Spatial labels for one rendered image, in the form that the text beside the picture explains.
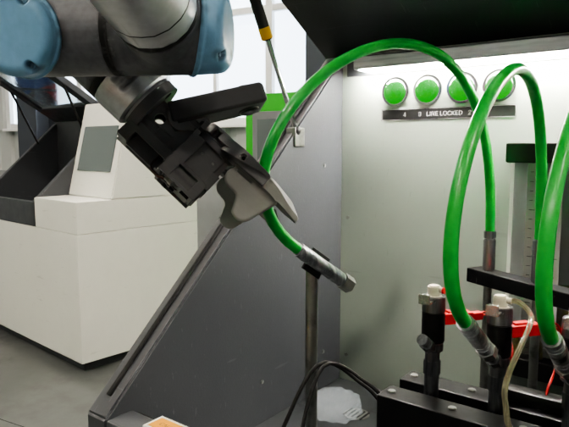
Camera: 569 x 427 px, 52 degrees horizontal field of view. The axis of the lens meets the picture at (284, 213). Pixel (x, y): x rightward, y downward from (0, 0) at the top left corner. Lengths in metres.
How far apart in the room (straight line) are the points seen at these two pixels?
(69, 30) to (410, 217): 0.68
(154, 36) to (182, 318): 0.45
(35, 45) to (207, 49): 0.15
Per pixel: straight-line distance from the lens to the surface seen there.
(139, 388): 0.81
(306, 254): 0.71
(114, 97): 0.66
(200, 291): 0.85
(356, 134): 1.10
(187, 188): 0.64
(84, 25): 0.56
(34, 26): 0.56
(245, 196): 0.64
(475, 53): 0.98
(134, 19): 0.47
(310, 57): 4.75
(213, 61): 0.54
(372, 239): 1.09
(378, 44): 0.77
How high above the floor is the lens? 1.28
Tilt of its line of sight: 7 degrees down
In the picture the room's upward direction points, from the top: straight up
